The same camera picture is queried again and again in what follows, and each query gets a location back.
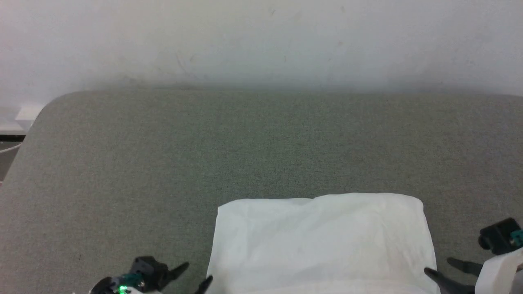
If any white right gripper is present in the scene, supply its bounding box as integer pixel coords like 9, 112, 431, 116
424, 248, 523, 294

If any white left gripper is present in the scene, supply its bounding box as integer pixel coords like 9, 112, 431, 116
119, 262, 213, 294

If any white shirt with grey seams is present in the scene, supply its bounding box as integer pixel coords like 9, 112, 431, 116
206, 192, 443, 294

